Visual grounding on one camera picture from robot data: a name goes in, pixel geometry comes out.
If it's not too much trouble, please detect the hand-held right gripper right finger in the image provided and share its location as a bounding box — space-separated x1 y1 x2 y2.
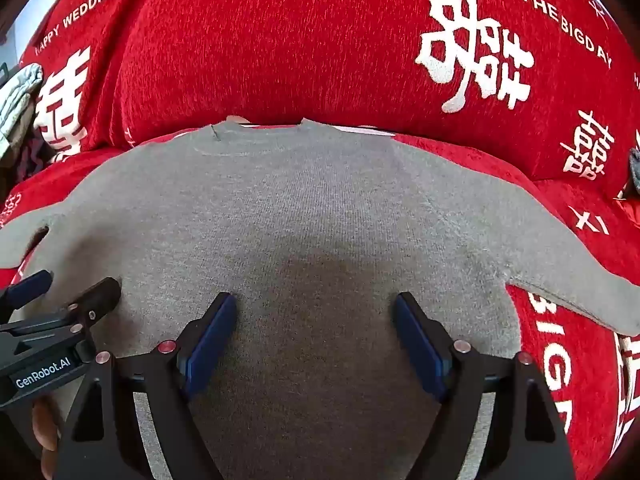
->
392 292 576 480

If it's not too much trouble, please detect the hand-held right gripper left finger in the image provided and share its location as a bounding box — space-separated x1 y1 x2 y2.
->
55 292 238 480

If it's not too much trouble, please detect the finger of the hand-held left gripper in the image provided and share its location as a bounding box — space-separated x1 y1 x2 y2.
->
67 277 122 333
0 270 53 318

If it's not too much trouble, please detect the grey knit sweater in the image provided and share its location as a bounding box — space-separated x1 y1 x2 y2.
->
0 116 640 480

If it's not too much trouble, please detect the person's left hand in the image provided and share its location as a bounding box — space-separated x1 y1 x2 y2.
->
31 394 63 480

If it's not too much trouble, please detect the dark patterned cloth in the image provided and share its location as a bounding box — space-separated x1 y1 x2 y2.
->
20 120 57 171

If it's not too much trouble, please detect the light grey white cloth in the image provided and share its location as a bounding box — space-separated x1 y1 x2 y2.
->
0 62 46 156

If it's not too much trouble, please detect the red printed sofa cover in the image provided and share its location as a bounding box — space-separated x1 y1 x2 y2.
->
0 0 640 480

